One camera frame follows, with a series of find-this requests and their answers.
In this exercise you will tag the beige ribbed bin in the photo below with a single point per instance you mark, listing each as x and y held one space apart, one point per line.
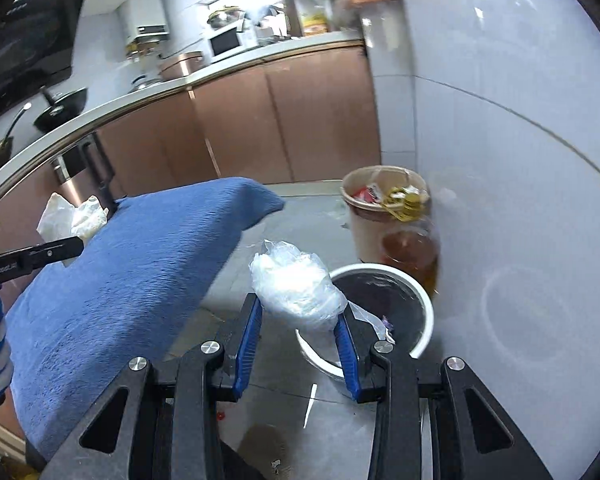
365 235

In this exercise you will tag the yellow package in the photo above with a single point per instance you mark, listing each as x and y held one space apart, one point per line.
314 21

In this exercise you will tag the white paper strip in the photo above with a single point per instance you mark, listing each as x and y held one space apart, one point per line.
310 405

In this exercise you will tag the black wok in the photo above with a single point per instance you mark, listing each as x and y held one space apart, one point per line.
62 107

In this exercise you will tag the white bin with black liner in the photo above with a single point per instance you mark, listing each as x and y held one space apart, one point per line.
320 360

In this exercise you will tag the copper kitchen cabinet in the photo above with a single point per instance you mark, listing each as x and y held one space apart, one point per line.
240 125

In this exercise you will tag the white tissue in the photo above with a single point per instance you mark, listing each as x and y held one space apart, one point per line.
60 215

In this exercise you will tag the white water heater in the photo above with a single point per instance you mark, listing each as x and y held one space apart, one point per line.
145 22

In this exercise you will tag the white microwave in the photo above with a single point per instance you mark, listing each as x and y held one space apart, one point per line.
226 43

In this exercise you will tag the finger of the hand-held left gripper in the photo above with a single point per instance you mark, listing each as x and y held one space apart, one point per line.
55 251

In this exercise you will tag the red white packet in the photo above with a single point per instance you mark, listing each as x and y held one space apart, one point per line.
367 194

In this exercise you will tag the steel built-in appliance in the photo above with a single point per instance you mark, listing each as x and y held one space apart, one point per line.
75 180

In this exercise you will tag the copper pot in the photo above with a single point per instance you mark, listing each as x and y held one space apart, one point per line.
182 66

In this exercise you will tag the clear plastic bag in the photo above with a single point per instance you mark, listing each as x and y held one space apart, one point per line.
295 285

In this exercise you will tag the black range hood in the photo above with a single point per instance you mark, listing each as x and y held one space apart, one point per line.
25 45

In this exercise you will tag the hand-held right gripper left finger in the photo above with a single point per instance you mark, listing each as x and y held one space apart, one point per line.
247 350

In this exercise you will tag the gas stove burner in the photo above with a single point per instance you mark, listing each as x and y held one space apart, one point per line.
142 82

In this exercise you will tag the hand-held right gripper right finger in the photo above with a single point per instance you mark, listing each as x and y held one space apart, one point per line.
347 360

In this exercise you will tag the blue textured cloth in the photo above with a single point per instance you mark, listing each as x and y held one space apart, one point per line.
130 285

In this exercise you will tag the amber oil bottle yellow cap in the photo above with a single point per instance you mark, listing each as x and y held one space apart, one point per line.
410 255

